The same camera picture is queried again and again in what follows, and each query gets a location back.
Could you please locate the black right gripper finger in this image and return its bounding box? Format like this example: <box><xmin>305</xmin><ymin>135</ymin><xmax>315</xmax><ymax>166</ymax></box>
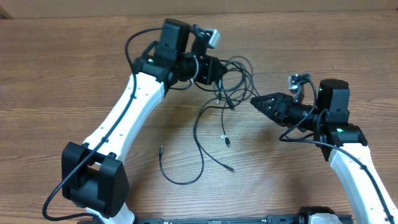
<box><xmin>250</xmin><ymin>93</ymin><xmax>277</xmax><ymax>106</ymax></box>
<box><xmin>254</xmin><ymin>104</ymin><xmax>276</xmax><ymax>120</ymax></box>

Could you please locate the thin black usb cable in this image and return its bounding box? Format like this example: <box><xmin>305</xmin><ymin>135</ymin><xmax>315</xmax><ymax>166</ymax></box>
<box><xmin>192</xmin><ymin>98</ymin><xmax>236</xmax><ymax>172</ymax></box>

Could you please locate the short black usb cable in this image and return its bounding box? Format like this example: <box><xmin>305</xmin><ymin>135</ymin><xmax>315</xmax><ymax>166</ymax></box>
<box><xmin>158</xmin><ymin>144</ymin><xmax>205</xmax><ymax>185</ymax></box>

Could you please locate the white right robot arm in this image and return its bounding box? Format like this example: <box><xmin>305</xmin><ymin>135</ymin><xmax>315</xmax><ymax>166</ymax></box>
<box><xmin>251</xmin><ymin>78</ymin><xmax>397</xmax><ymax>223</ymax></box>

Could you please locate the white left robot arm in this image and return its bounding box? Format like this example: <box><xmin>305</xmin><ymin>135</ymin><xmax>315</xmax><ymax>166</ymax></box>
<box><xmin>61</xmin><ymin>18</ymin><xmax>226</xmax><ymax>223</ymax></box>

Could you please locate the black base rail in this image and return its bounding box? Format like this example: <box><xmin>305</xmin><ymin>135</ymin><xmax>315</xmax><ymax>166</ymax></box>
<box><xmin>134</xmin><ymin>214</ymin><xmax>303</xmax><ymax>224</ymax></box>

